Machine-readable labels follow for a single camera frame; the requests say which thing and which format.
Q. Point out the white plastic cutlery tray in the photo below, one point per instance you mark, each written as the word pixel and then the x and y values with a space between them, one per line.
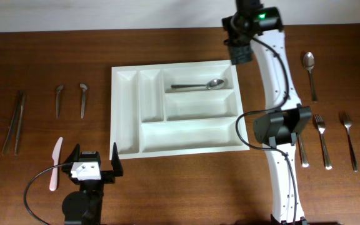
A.
pixel 150 119

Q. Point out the small steel teaspoon left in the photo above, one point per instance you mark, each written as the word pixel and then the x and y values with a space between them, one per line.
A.
pixel 58 98

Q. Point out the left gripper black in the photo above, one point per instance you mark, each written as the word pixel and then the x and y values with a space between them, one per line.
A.
pixel 109 175

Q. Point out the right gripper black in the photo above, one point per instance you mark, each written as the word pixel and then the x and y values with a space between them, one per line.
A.
pixel 239 52

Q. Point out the small steel teaspoon right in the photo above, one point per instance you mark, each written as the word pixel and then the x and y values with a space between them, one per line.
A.
pixel 84 89

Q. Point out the pink plastic knife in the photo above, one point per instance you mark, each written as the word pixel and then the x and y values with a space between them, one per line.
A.
pixel 55 157

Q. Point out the small steel teaspoon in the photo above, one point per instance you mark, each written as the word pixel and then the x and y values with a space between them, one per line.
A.
pixel 58 98
pixel 84 89

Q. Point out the steel spoon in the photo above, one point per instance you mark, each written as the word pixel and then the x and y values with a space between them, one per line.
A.
pixel 213 84
pixel 308 62

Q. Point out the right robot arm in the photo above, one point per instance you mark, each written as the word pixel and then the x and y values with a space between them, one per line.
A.
pixel 257 32

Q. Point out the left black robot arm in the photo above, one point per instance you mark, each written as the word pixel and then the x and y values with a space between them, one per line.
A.
pixel 85 205

